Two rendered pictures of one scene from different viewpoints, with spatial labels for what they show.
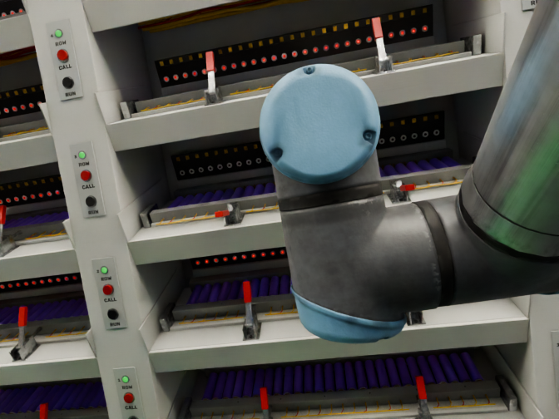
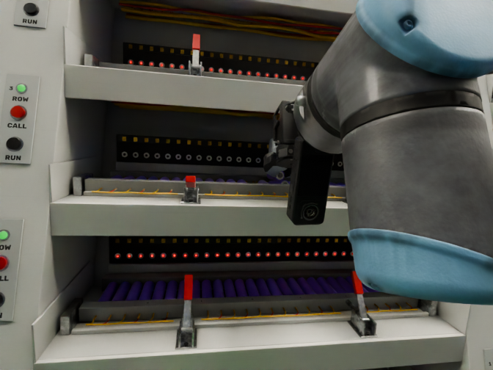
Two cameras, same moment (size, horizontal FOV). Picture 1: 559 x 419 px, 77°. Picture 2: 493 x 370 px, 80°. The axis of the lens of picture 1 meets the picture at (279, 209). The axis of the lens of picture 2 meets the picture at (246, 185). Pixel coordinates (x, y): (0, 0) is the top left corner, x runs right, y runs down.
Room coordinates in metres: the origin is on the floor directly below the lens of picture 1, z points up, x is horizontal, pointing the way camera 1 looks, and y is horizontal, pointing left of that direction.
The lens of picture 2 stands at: (0.15, 0.13, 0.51)
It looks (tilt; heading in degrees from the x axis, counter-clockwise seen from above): 8 degrees up; 343
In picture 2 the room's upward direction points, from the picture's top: straight up
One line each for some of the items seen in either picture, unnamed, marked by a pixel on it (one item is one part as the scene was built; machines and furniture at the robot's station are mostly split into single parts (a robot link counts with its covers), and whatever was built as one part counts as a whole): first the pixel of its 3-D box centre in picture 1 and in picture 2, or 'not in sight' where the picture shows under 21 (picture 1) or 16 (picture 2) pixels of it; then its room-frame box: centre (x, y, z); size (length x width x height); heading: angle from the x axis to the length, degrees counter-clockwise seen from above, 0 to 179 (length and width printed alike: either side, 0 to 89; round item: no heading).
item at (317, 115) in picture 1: (319, 135); (390, 64); (0.32, -0.04, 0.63); 0.12 x 0.09 x 0.10; 173
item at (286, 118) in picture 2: not in sight; (308, 131); (0.49, -0.07, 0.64); 0.12 x 0.08 x 0.09; 173
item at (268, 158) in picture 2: not in sight; (279, 160); (0.55, -0.05, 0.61); 0.09 x 0.05 x 0.02; 177
